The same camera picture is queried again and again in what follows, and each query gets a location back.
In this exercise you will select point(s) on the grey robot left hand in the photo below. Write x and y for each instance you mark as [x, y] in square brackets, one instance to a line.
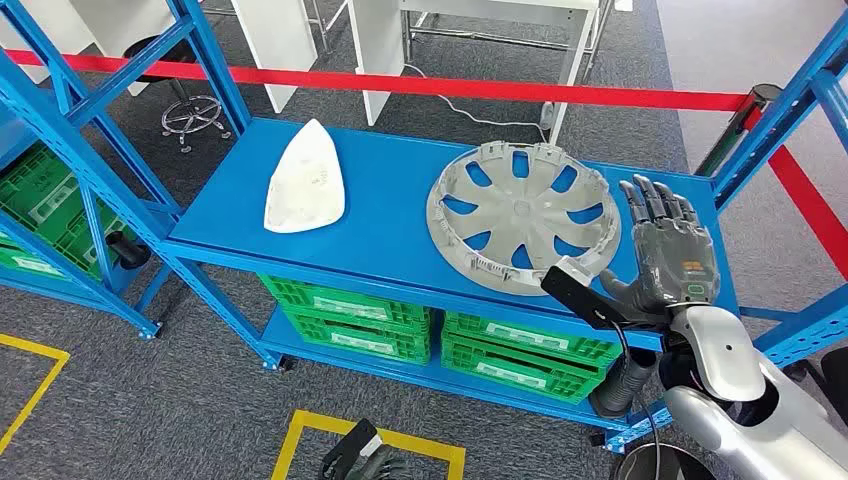
[384, 465]

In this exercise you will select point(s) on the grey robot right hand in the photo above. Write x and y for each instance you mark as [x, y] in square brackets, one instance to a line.
[672, 258]

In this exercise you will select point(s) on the grey plastic wheel hubcap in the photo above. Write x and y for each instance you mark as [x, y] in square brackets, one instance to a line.
[523, 218]

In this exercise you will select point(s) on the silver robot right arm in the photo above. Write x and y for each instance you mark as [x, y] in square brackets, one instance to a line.
[719, 354]

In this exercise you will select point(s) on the blue metal shelf rack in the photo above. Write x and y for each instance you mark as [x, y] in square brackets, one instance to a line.
[126, 318]
[384, 218]

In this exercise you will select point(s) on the white iron-shaped plastic part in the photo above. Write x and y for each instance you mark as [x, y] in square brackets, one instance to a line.
[305, 182]

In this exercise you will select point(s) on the red barrier belt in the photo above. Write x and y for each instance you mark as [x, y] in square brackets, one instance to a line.
[411, 85]
[808, 199]

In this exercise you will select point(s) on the white power strip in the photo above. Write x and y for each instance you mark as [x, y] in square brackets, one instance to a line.
[548, 114]

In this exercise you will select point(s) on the black office chair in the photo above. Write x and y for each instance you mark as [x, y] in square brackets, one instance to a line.
[836, 384]

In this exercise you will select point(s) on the small white floor plate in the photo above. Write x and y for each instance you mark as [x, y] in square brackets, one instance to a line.
[623, 5]

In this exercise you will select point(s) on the black cylindrical object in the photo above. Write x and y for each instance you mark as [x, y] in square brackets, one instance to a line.
[126, 250]

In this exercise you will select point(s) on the black stool chrome base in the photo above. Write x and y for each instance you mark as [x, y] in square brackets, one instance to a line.
[195, 116]

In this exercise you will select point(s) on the white desk side panel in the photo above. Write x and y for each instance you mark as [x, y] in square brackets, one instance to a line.
[278, 40]

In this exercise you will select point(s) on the white cabinet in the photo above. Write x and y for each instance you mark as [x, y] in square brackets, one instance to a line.
[119, 20]

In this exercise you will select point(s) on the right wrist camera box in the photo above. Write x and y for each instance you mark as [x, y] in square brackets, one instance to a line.
[576, 291]

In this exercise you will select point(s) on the black barrier post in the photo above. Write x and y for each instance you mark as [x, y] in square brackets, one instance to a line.
[729, 142]

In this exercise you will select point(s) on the white desk metal frame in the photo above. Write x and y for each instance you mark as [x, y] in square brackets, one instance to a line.
[378, 53]

